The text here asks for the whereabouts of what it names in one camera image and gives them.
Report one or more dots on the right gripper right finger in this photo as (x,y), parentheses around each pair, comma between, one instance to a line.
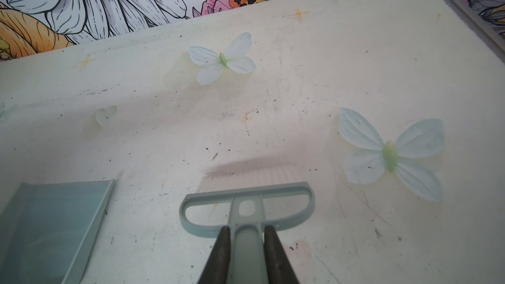
(278,267)

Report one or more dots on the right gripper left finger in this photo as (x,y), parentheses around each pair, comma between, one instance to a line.
(217,265)

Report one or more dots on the grey-blue hand brush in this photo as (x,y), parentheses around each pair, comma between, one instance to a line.
(246,193)

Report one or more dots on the grey-blue dustpan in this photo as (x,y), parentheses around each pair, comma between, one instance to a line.
(48,231)

